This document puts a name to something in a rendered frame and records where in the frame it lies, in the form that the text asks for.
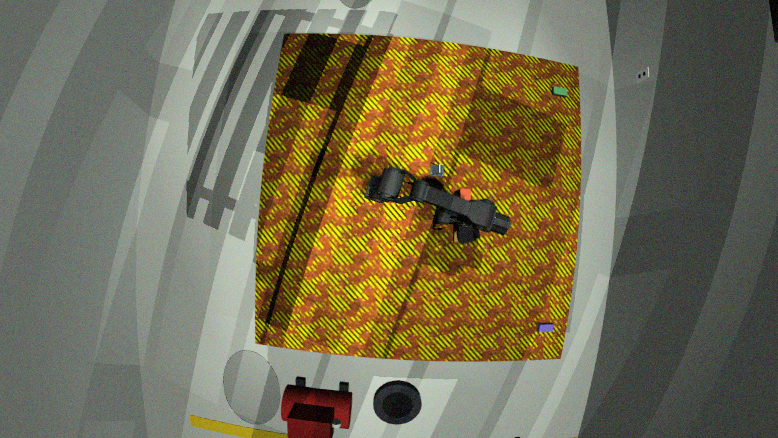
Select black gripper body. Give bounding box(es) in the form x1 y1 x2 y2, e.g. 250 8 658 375
436 206 469 225

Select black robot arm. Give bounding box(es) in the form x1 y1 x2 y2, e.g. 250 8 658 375
364 167 511 244

